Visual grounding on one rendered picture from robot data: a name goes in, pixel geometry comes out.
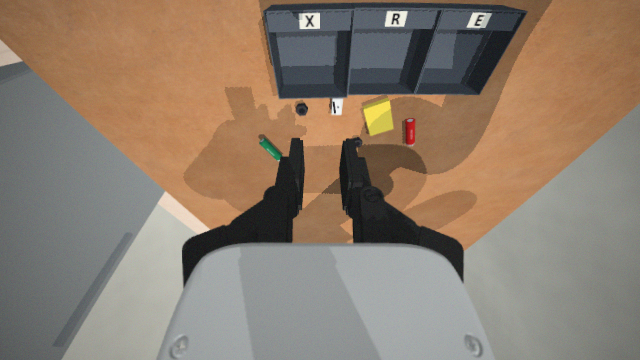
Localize green aa battery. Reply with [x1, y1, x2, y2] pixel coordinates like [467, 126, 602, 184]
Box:
[259, 138, 283, 161]

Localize dark grey rack of three bins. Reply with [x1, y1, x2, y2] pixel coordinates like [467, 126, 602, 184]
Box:
[263, 2, 528, 99]

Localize red cylinder with grey end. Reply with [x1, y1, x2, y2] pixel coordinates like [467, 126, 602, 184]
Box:
[405, 118, 415, 146]

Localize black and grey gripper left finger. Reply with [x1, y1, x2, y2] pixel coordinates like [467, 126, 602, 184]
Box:
[182, 138, 305, 288]

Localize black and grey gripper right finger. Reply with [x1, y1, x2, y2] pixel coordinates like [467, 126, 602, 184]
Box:
[339, 138, 464, 282]

